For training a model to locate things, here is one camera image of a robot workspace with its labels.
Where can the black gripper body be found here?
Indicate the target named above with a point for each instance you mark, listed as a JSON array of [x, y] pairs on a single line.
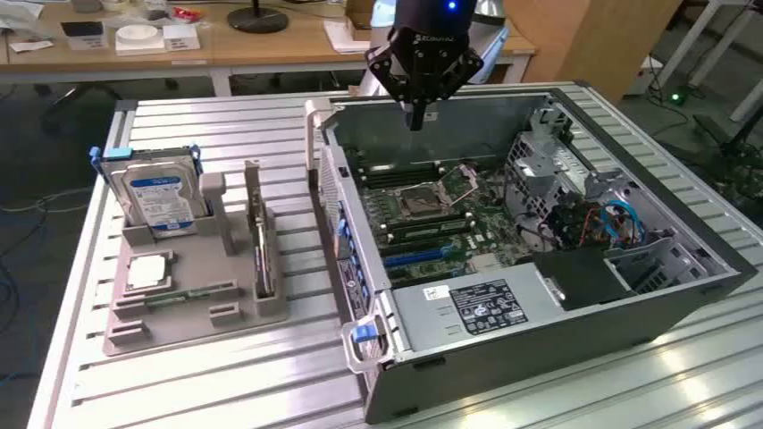
[[429, 44]]

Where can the low profile graphics card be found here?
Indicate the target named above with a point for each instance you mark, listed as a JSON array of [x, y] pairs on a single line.
[[265, 259]]

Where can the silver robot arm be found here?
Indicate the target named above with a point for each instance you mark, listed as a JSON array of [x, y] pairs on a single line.
[[381, 22]]

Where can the stack of white papers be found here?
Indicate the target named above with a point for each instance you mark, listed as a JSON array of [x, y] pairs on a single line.
[[345, 38]]

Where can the small cardboard box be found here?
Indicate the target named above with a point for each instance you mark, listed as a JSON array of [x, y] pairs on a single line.
[[359, 13]]

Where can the wooden desk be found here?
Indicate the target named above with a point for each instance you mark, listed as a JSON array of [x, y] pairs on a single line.
[[268, 44]]

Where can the wooden cabinet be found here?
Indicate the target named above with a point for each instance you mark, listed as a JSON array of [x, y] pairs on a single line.
[[596, 44]]

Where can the metal socket cover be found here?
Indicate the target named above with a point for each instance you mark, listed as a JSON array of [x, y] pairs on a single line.
[[467, 172]]

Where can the black round stand base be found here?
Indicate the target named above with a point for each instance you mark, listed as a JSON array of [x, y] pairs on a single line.
[[257, 20]]

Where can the tall metal disk bay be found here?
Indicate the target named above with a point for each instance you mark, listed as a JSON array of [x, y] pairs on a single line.
[[536, 179]]

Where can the CPU socket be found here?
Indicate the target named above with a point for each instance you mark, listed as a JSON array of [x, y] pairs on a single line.
[[420, 201]]

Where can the plain white box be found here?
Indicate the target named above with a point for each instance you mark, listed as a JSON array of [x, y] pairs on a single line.
[[180, 38]]

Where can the black RAM stick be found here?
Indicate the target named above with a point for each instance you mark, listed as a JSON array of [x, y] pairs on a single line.
[[425, 228]]

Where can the device with green light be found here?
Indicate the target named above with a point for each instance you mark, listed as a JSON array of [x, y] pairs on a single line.
[[676, 97]]

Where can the red packet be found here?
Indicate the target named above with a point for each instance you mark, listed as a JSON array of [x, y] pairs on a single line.
[[184, 14]]

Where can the green motherboard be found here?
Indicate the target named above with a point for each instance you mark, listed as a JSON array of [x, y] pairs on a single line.
[[476, 232]]

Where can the blue expansion slot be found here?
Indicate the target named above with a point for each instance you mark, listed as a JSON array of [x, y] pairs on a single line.
[[413, 258]]

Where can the white box with round insert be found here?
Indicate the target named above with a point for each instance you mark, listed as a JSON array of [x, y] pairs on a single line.
[[139, 39]]

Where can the hard disk with blue rails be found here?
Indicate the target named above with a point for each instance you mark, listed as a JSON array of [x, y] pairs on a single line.
[[155, 201]]

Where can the black floor stand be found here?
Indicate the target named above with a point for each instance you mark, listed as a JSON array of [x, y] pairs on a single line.
[[732, 143]]

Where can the white box with black top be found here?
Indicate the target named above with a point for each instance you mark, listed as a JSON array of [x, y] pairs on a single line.
[[84, 36]]

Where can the grey cup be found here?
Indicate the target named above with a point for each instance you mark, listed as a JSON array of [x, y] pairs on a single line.
[[85, 5]]

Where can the grey parts rack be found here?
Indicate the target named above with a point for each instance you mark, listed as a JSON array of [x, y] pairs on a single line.
[[191, 268]]

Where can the low grey disk bay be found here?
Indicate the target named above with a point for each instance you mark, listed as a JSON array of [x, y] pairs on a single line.
[[655, 268]]

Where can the black office chair base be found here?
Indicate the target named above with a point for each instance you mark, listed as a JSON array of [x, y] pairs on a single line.
[[58, 105]]

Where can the grey power supply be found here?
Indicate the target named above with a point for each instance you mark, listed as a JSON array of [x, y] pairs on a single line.
[[429, 322]]

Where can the blue case latch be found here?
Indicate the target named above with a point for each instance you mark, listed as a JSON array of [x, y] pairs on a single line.
[[363, 334]]

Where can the silver CPU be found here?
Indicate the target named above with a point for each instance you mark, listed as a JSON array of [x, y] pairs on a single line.
[[147, 272]]

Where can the white paper card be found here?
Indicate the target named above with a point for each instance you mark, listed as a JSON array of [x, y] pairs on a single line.
[[29, 46]]

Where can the green RAM stick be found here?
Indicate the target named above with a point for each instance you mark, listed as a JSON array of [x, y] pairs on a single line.
[[179, 297]]

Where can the black open PC case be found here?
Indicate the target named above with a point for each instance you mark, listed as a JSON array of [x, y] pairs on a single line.
[[536, 357]]

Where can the white table frame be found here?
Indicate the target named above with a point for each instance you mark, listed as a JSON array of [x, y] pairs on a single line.
[[748, 100]]

